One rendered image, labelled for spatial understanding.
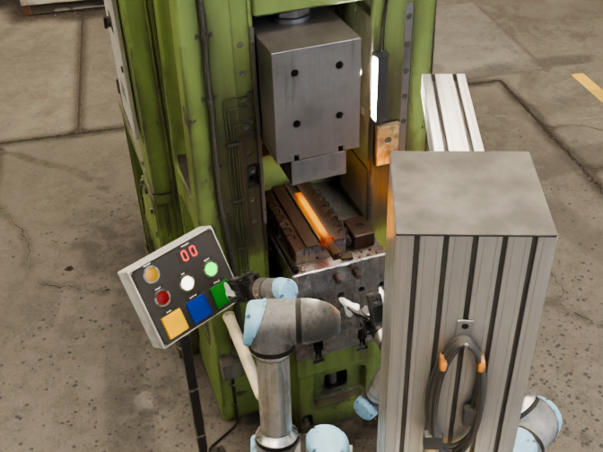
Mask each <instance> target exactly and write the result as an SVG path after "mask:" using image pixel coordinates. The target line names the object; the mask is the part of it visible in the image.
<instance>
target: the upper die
mask: <svg viewBox="0 0 603 452"><path fill-rule="evenodd" d="M279 165H280V167H281V168H282V170H283V171H284V174H285V175H286V177H288V179H289V180H290V182H291V184H292V185H297V184H301V183H305V182H309V181H313V180H317V179H322V178H329V177H333V176H337V175H341V174H346V150H344V151H343V150H342V149H341V147H340V146H338V152H332V153H328V154H323V155H320V156H315V157H310V158H307V159H302V160H299V159H298V158H297V156H296V155H295V156H294V161H290V162H286V163H282V164H279Z"/></svg>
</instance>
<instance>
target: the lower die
mask: <svg viewBox="0 0 603 452"><path fill-rule="evenodd" d="M289 184H291V182H290V181H289V182H284V184H283V185H281V186H277V187H272V189H271V190H267V191H265V196H268V195H271V196H272V197H273V200H272V199H271V197H270V196H268V197H267V198H266V209H267V204H268V203H269V202H271V201H275V202H276V206H275V203H271V204H269V215H270V218H271V210H272V209H273V208H274V207H278V208H279V209H280V213H281V214H283V215H284V218H283V216H282V215H278V216H276V215H277V214H278V213H279V212H278V209H274V210H273V223H274V224H275V216H276V228H277V230H278V223H279V222H280V221H281V220H286V221H287V222H288V225H287V226H286V222H281V223H280V235H281V237H282V229H283V228H284V227H291V229H292V231H291V232H290V229H288V228H287V229H285V230H284V243H285V245H286V241H285V238H286V236H287V235H288V234H290V233H293V234H294V235H295V239H294V237H293V235H290V236H288V238H287V243H288V248H289V251H290V253H291V255H292V257H293V259H294V261H295V263H296V264H297V265H299V264H303V263H307V262H310V261H314V260H318V259H321V258H325V257H329V256H331V255H330V254H329V253H328V251H327V249H326V248H325V247H322V246H321V237H320V236H319V234H318V233H317V231H316V230H315V228H314V227H313V225H312V223H311V222H310V220H309V218H308V216H307V215H306V213H305V212H304V211H303V209H302V207H301V206H300V204H299V203H298V201H297V199H296V198H295V196H294V195H293V192H292V191H291V189H290V188H289V187H288V185H289ZM297 187H298V188H299V189H300V190H301V192H302V194H303V195H304V197H305V198H306V200H307V201H308V203H309V204H310V207H311V208H312V210H313V211H314V213H315V214H316V215H317V216H318V218H319V220H320V222H321V223H322V225H323V226H324V228H325V229H326V231H327V232H328V235H329V236H331V235H333V237H334V242H335V244H336V246H337V247H338V249H339V250H340V252H341V254H342V253H345V234H344V233H343V232H342V231H341V230H340V231H339V233H338V232H337V231H338V229H339V226H338V225H337V223H336V224H335V226H333V223H334V222H335V220H334V218H333V217H332V216H331V218H330V219H329V216H330V215H331V214H330V212H329V211H328V210H327V211H326V213H325V210H326V209H327V207H326V206H325V205H324V204H323V205H322V207H320V205H321V203H323V202H322V201H321V199H320V198H319V199H318V201H317V200H316V199H317V197H318V195H317V193H316V192H315V193H314V195H313V194H312V192H313V191H314V189H313V187H312V186H311V184H310V182H305V183H301V184H297ZM317 256H318V257H319V258H318V259H316V257H317Z"/></svg>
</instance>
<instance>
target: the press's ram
mask: <svg viewBox="0 0 603 452"><path fill-rule="evenodd" d="M310 10H311V17H310V18H309V19H308V20H307V21H306V22H302V23H297V24H279V23H275V22H271V21H270V20H269V19H268V16H261V17H254V16H252V25H253V27H254V40H255V53H256V66H257V79H258V105H259V117H260V131H261V140H262V141H263V143H264V145H265V146H266V148H267V149H268V150H269V152H270V154H271V155H272V157H273V158H274V160H275V162H276V164H282V163H286V162H290V161H294V156H295V155H296V156H297V158H298V159H299V160H302V159H307V158H310V157H315V156H320V155H323V154H328V153H332V152H338V146H340V147H341V149H342V150H343V151H344V150H348V149H353V148H357V147H359V142H360V88H361V75H362V68H361V37H359V36H358V35H357V34H356V33H355V32H354V31H353V30H352V29H351V28H350V27H349V26H348V25H347V24H346V23H344V22H343V21H342V20H341V19H340V18H339V17H338V16H337V15H336V14H335V13H334V12H333V11H332V10H331V9H329V8H328V7H327V6H322V7H317V8H311V9H310Z"/></svg>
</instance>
